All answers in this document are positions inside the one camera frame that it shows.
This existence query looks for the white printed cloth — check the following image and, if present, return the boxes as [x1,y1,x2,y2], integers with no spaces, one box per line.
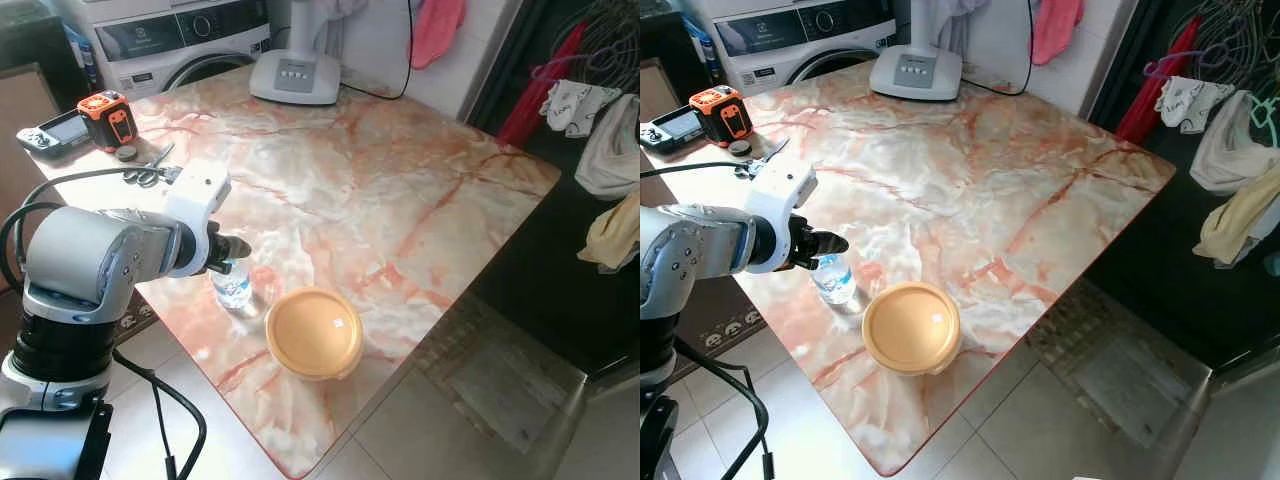
[539,79,622,140]
[1154,75,1237,137]

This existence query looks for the pink hanging cloth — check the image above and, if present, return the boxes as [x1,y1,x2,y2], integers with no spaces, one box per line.
[1029,0,1085,67]
[409,0,467,70]

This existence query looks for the orange lidded plastic container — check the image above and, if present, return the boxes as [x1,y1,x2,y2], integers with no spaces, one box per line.
[264,286,365,382]
[861,280,962,377]

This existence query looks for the grey floor mat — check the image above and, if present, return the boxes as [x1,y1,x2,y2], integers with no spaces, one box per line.
[413,298,593,453]
[1028,283,1213,453]

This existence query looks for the pale yellow cloth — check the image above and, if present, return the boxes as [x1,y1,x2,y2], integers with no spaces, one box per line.
[584,192,641,272]
[1194,165,1280,267]

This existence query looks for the white fan base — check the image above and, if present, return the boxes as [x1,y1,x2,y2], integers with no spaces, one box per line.
[247,0,344,107]
[867,0,964,102]

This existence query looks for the grey hanging cloth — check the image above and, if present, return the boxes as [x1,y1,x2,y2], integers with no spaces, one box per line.
[574,92,641,202]
[1189,90,1280,197]

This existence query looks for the white washing machine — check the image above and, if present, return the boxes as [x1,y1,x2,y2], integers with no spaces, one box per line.
[688,0,898,97]
[60,0,273,101]

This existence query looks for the grey handheld controller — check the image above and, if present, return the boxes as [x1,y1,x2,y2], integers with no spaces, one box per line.
[640,104,707,156]
[15,109,97,162]

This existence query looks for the black handled scissors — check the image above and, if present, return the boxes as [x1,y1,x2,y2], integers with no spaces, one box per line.
[124,142,177,190]
[735,137,792,182]

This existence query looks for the black fan power cable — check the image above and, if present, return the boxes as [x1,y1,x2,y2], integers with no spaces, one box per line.
[343,0,417,102]
[963,0,1037,99]

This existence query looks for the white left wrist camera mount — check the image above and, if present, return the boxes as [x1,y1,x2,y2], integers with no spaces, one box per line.
[745,160,820,274]
[163,160,234,278]

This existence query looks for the black robot body cable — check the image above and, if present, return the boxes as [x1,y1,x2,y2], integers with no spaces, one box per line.
[108,345,209,480]
[672,335,777,480]

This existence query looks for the brown wooden cabinet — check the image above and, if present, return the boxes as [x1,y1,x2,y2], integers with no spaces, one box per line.
[0,60,63,191]
[640,55,673,151]

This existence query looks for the power strip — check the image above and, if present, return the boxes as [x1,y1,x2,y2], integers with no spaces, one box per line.
[698,303,769,353]
[113,298,163,348]

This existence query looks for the red hanging cloth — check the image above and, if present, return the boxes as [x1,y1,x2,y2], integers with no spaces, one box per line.
[496,20,591,150]
[1114,14,1203,147]

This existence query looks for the purple clothes hanger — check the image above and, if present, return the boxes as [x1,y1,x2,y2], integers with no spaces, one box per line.
[529,53,583,87]
[1143,48,1201,82]

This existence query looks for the grey robot torso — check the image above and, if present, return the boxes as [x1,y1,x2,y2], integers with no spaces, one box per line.
[640,395,683,480]
[0,395,113,480]

